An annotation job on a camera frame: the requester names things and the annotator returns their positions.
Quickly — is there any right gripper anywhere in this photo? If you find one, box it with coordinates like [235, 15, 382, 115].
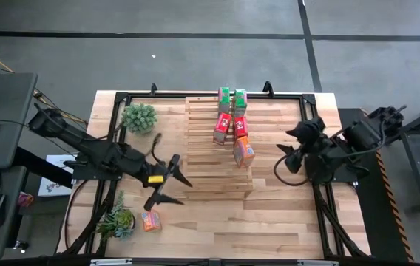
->
[276, 116, 328, 174]

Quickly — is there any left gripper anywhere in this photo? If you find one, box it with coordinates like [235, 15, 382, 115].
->
[134, 154, 194, 211]

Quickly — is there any red Froot Loops cereal box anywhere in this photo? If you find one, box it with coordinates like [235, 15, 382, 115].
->
[212, 112, 233, 146]
[233, 116, 250, 140]

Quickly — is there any green Apple Jacks cereal box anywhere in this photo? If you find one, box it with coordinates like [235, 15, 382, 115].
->
[231, 89, 248, 118]
[217, 86, 231, 115]

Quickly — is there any wooden slatted shelf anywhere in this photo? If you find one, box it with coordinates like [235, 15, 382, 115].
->
[184, 95, 254, 202]

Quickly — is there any spiky green succulent plant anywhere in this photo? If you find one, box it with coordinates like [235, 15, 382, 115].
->
[95, 190, 136, 241]

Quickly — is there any green succulent in white pot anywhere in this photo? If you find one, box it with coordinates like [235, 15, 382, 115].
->
[121, 102, 158, 134]

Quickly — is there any black platform with hazard stripe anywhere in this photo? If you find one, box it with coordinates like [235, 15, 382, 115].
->
[337, 107, 414, 263]

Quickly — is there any white printed sheet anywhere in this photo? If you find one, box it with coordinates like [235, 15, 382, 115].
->
[38, 154, 81, 197]

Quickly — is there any small pink object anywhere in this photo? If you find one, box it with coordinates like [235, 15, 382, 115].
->
[17, 191, 35, 208]

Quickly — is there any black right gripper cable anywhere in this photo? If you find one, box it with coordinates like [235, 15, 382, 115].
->
[273, 153, 309, 187]

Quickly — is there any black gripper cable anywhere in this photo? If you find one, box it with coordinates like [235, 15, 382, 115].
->
[273, 153, 309, 187]
[149, 132, 163, 163]

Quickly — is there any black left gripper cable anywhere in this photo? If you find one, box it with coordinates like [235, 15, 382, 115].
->
[149, 132, 163, 163]

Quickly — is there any black aluminium rig frame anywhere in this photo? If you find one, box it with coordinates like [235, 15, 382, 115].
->
[56, 81, 372, 266]

